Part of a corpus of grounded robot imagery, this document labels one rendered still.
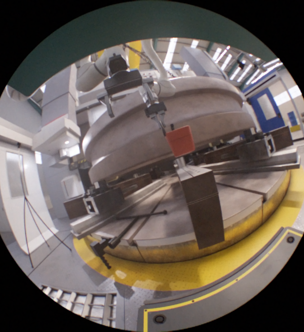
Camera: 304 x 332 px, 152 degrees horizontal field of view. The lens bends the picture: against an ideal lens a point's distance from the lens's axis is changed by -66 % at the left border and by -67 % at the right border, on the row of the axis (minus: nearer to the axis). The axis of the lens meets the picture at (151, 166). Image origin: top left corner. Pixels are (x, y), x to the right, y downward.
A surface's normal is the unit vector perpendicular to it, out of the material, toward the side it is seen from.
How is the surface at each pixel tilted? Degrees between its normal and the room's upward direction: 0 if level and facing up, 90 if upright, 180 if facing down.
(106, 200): 90
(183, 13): 180
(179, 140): 97
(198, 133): 90
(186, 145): 97
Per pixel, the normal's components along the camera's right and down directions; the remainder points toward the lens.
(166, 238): -0.25, 0.07
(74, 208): 0.53, -0.20
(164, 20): 0.33, 0.95
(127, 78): 0.02, -0.03
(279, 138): -0.78, 0.26
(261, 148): -0.93, 0.31
